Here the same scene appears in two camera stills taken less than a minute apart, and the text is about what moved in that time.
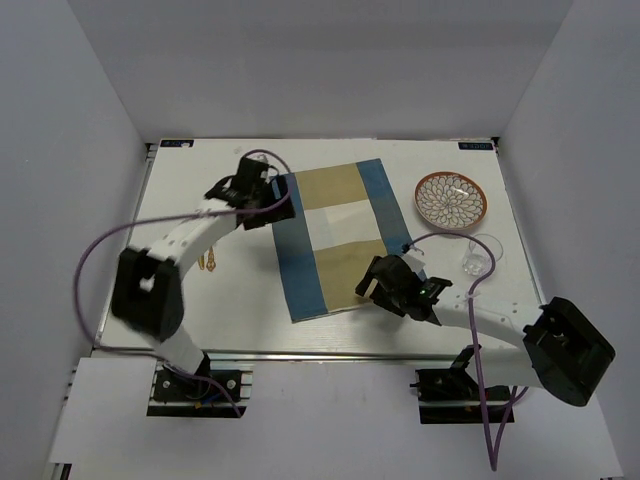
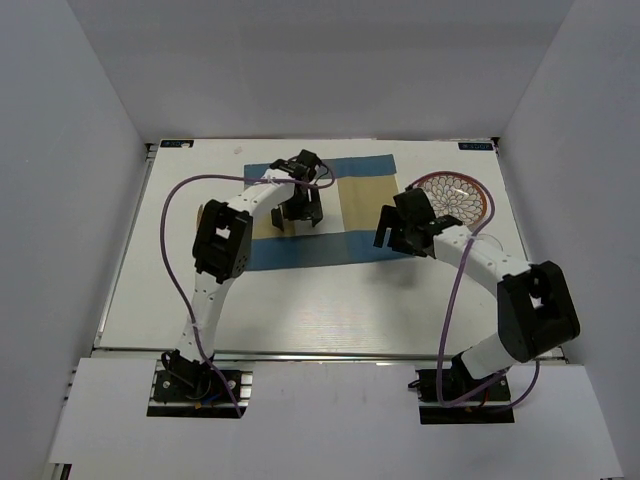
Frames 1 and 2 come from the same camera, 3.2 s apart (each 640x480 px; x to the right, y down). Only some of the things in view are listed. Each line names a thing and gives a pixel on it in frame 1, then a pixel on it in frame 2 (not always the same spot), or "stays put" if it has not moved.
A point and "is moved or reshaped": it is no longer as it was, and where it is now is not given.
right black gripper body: x=389 y=300 to x=400 y=238
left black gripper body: x=263 y=195 to x=297 y=208
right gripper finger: x=374 y=271 to x=388 y=219
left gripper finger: x=282 y=211 to x=316 y=206
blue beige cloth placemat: x=344 y=216 is moved or reshaped
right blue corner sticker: x=475 y=145 stays put
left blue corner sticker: x=177 y=143 stays put
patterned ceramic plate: x=450 y=200 stays put
